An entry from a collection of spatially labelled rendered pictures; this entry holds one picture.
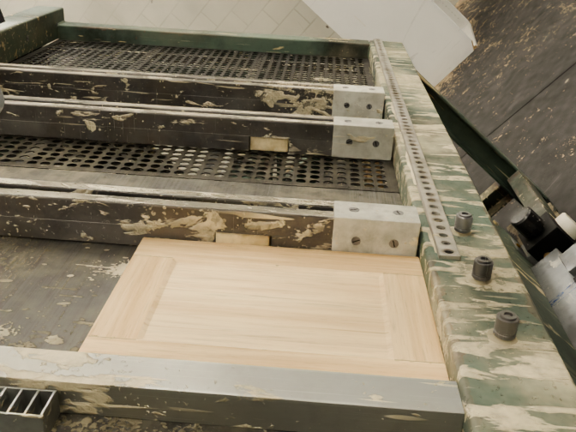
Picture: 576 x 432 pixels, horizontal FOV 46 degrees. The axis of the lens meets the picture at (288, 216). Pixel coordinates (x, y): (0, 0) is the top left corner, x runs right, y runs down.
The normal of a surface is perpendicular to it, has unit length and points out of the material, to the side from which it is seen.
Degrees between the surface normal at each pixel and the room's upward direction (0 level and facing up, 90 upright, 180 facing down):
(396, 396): 51
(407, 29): 90
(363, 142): 90
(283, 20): 90
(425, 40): 90
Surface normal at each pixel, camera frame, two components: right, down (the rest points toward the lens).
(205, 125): -0.06, 0.41
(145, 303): 0.05, -0.91
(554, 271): -0.75, -0.62
